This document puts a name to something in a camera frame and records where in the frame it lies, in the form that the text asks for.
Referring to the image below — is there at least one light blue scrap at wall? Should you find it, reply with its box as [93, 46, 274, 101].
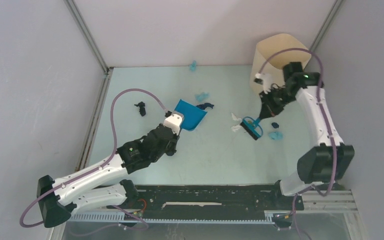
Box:
[189, 60, 197, 72]

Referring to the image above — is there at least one blue plastic dustpan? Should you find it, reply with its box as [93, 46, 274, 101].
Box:
[174, 99, 207, 132]

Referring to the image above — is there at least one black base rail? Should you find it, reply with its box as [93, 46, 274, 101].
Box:
[120, 184, 304, 222]

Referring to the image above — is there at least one purple cable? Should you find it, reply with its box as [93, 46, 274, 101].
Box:
[257, 48, 339, 198]
[19, 88, 170, 229]

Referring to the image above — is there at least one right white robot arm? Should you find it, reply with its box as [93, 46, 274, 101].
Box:
[254, 62, 355, 209]

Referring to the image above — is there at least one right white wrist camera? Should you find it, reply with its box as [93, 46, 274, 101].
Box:
[253, 73, 274, 94]

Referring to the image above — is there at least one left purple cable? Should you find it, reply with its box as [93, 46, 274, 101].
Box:
[19, 88, 170, 229]

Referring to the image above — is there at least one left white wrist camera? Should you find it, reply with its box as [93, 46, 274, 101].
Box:
[162, 111, 184, 136]

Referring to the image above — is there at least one black scrap far left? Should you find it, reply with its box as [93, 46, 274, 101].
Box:
[134, 101, 147, 117]

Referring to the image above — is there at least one beige waste bin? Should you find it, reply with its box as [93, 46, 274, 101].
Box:
[249, 33, 312, 95]

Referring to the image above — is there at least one blue hand brush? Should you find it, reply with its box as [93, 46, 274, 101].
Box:
[240, 116, 264, 141]

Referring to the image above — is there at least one light blue scrap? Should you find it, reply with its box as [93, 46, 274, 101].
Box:
[268, 131, 284, 141]
[189, 60, 197, 72]
[194, 92, 210, 103]

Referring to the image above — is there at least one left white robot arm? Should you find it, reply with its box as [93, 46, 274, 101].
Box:
[37, 124, 181, 228]

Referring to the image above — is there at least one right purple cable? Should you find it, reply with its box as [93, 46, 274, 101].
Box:
[257, 48, 339, 198]

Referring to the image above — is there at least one white paper scrap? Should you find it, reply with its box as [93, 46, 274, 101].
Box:
[230, 112, 244, 133]

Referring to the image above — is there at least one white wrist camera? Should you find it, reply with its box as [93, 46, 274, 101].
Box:
[253, 73, 274, 94]
[162, 111, 184, 136]

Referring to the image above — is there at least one dark blue ball scrap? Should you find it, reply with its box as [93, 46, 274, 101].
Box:
[271, 122, 280, 129]

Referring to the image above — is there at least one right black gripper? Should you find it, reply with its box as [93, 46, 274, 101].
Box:
[259, 86, 297, 120]

